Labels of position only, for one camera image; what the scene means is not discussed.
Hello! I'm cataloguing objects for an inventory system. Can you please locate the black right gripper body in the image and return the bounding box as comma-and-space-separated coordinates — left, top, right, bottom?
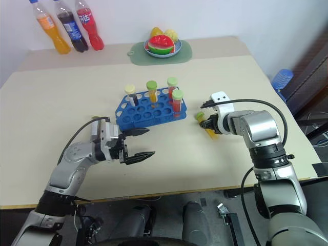
209, 114, 223, 135

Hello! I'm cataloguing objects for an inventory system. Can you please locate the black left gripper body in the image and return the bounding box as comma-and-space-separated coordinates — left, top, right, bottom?
108, 138, 129, 165

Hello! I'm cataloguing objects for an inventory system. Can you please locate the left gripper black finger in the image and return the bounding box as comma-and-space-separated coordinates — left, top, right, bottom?
125, 151, 156, 166
119, 128, 150, 139

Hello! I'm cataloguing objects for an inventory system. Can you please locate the yellow test tube green cap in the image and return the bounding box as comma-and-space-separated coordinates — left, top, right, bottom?
195, 111, 219, 140

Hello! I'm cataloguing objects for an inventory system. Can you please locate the blue test tube rack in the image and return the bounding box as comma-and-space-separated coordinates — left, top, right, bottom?
115, 87, 188, 132

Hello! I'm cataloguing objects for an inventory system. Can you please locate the red test tube green cap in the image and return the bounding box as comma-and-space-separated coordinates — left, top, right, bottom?
171, 89, 184, 114

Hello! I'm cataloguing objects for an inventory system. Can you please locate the dark test tube cream cap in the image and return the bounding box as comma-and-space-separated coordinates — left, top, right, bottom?
124, 84, 139, 107

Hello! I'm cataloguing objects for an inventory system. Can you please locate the red test tube pale-green cap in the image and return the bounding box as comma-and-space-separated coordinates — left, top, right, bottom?
167, 77, 178, 100

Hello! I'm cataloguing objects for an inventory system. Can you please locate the orange test tube green cap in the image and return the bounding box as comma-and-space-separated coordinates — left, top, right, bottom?
146, 80, 158, 104

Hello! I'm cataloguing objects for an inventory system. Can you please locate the blue plate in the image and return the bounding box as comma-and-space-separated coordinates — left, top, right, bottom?
143, 38, 183, 58

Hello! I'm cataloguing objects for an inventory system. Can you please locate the dark rounded robot leg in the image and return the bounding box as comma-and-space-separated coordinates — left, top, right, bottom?
119, 204, 157, 243
181, 200, 214, 246

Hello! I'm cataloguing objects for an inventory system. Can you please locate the green cutting mat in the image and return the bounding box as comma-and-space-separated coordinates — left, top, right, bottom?
127, 39, 194, 67

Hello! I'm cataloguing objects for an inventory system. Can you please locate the toy watermelon slice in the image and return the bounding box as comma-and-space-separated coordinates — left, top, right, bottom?
147, 34, 177, 55

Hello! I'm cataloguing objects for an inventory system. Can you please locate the yellow toy bumpy fruit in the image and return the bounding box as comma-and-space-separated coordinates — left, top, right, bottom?
163, 28, 180, 42

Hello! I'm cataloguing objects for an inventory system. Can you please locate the blue ribbed plastic stack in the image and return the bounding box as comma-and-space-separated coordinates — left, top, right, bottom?
271, 68, 295, 101

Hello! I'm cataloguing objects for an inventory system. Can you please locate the yellow toy pepper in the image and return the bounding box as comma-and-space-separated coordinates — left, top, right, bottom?
149, 26, 165, 39

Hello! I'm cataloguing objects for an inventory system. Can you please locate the dark wooden furniture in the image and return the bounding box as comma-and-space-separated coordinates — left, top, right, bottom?
283, 32, 328, 140

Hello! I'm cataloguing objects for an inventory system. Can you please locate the red soda bottle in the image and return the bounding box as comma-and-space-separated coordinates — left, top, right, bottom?
74, 0, 106, 51

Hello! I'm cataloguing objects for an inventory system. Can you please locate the dark cola bottle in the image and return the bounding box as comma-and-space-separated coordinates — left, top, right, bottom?
52, 0, 89, 53

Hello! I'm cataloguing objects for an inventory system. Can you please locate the orange soda bottle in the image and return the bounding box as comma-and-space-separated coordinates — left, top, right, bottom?
28, 0, 72, 55

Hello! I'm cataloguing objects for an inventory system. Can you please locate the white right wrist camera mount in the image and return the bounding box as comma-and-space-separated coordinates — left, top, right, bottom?
210, 91, 235, 114

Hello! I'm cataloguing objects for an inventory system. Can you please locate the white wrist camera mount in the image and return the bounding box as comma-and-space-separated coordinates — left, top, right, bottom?
210, 91, 235, 114
90, 119, 121, 162

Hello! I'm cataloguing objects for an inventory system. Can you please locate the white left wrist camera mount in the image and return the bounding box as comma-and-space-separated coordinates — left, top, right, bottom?
90, 119, 121, 162

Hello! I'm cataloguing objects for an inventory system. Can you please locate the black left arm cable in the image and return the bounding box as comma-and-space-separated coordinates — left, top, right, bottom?
57, 116, 111, 165

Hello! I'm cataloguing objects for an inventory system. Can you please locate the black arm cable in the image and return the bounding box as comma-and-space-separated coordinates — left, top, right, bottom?
57, 116, 111, 165
217, 98, 289, 246

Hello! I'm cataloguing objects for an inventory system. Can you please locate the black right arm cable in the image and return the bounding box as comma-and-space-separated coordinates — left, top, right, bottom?
217, 98, 289, 246

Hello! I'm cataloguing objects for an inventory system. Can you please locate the black cable bundle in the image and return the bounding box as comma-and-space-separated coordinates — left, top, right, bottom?
73, 201, 105, 246

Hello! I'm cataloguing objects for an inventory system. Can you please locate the black metal bracket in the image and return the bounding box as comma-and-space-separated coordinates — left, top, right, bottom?
216, 202, 244, 246

